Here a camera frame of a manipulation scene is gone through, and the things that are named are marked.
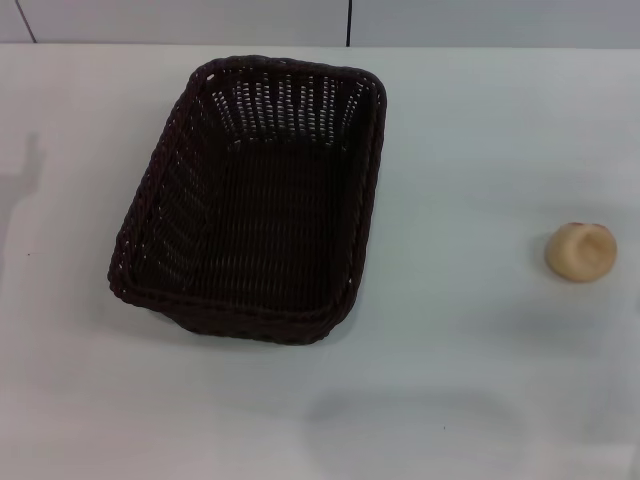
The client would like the black woven plastic basket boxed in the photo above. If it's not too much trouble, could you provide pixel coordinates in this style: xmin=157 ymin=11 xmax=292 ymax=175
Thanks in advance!
xmin=106 ymin=56 xmax=389 ymax=347

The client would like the peach shaped cream bun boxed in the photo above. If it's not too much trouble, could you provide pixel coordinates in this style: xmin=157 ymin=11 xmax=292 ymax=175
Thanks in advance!
xmin=544 ymin=221 xmax=619 ymax=285

